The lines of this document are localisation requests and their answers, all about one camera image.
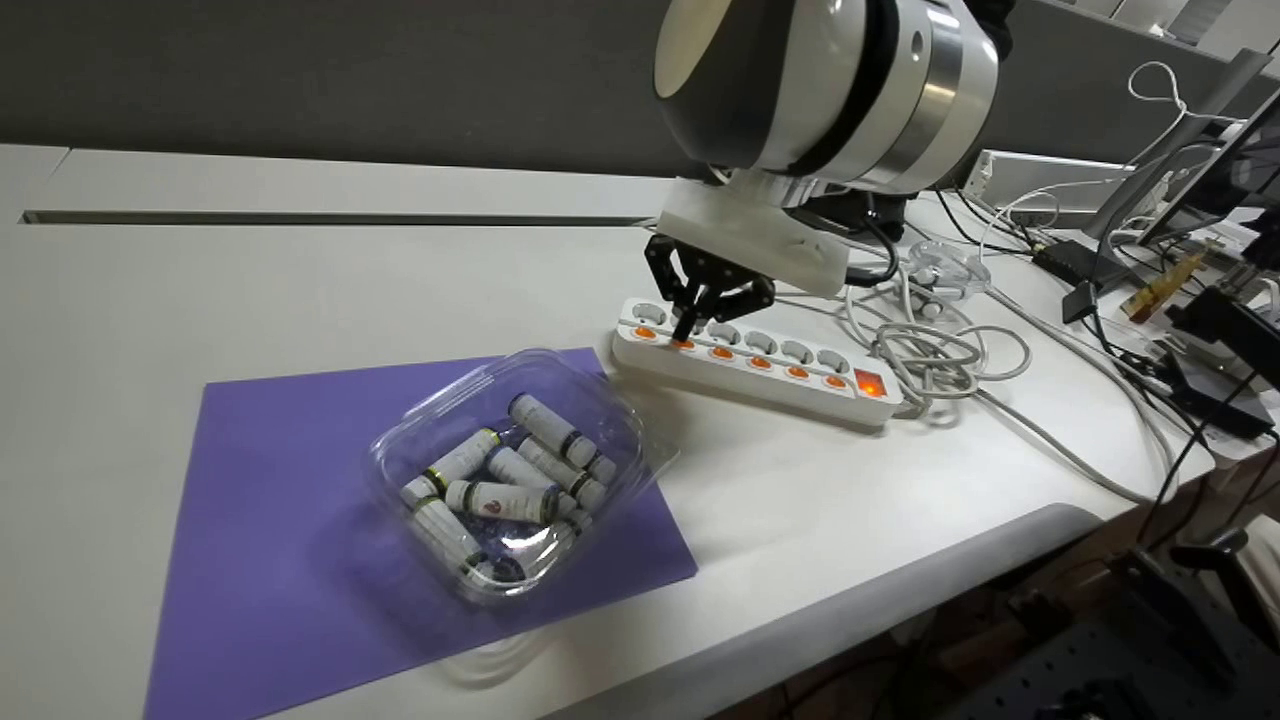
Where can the purple rectangular mat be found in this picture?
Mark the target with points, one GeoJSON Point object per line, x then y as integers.
{"type": "Point", "coordinates": [286, 534]}

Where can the black stand under table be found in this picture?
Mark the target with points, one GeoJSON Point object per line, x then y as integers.
{"type": "Point", "coordinates": [1202, 602]}

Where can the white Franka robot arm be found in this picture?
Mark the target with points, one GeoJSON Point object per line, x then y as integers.
{"type": "Point", "coordinates": [826, 86]}

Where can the white six-switch power strip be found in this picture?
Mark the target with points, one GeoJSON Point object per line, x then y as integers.
{"type": "Point", "coordinates": [802, 384]}

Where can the clear plastic clamshell container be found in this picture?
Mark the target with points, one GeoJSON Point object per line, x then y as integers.
{"type": "Point", "coordinates": [604, 435]}

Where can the silver metal stand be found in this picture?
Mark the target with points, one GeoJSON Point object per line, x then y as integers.
{"type": "Point", "coordinates": [1174, 160]}

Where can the black boxy device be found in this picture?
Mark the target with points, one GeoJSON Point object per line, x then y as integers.
{"type": "Point", "coordinates": [1235, 324]}

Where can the black power adapter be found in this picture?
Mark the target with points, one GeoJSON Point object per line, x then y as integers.
{"type": "Point", "coordinates": [1075, 262]}

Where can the flat black device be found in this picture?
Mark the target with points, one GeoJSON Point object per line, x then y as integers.
{"type": "Point", "coordinates": [1204, 394]}

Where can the short white cylindrical battery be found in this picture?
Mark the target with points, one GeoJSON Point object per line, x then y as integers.
{"type": "Point", "coordinates": [417, 489]}

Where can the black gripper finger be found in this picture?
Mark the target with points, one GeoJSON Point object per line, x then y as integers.
{"type": "Point", "coordinates": [663, 274]}
{"type": "Point", "coordinates": [740, 299]}

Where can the silver rectangular box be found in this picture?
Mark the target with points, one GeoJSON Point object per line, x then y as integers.
{"type": "Point", "coordinates": [1063, 180]}

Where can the yellow brown tool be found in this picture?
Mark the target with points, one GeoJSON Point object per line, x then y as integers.
{"type": "Point", "coordinates": [1167, 285]}

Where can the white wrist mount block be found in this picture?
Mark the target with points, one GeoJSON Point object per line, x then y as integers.
{"type": "Point", "coordinates": [753, 234]}

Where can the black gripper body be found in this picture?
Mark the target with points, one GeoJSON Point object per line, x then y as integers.
{"type": "Point", "coordinates": [703, 271]}

